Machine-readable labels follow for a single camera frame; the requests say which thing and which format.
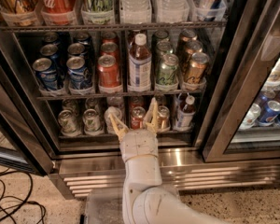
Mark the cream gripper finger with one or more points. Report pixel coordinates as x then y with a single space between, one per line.
151 117
119 127

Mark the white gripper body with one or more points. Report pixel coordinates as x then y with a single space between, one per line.
138 144

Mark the blue label tea bottle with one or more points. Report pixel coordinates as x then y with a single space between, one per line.
140 64

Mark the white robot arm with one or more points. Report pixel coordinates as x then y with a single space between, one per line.
145 171

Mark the front gold can bottom shelf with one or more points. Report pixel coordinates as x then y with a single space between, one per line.
163 117

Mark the gold can shelf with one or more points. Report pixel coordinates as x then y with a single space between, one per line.
163 117
189 49
197 66

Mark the front red can bottom shelf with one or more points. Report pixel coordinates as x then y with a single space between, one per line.
137 117

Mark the green can shelf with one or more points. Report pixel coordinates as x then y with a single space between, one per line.
163 47
97 11
92 121
166 74

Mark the small tea bottle bottom shelf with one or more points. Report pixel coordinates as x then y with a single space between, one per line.
185 113

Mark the front green can middle shelf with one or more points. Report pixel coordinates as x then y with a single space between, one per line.
166 74

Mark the front red can middle shelf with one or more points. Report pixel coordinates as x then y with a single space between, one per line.
108 70

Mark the fridge bottom vent grille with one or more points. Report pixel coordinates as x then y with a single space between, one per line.
219 175

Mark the front gold can middle shelf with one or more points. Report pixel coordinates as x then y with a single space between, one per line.
197 66

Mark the right fridge glass door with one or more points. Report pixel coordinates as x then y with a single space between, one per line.
247 53

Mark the open left fridge door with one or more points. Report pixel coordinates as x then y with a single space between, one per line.
25 152

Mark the clear water bottle top left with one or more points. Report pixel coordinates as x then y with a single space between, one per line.
135 11

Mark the clear water bottle top right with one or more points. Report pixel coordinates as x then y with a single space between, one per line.
171 11

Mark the green can top shelf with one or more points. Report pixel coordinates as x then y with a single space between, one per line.
97 11

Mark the red cola can top shelf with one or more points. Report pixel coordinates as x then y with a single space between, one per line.
59 12

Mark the orange can top shelf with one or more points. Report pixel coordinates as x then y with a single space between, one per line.
18 12

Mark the front green can bottom left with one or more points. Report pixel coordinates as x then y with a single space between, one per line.
69 123

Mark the blue can column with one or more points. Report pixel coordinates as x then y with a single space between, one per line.
47 73
80 74
52 52
77 49

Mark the clear plastic bin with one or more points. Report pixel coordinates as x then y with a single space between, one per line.
99 206

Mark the front blue can left column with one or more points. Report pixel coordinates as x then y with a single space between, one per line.
47 73

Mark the middle blue can left column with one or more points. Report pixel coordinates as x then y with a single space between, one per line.
52 52

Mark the blue can behind right door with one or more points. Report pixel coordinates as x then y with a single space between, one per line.
269 113

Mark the blue energy drink can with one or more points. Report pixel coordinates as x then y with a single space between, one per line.
207 9

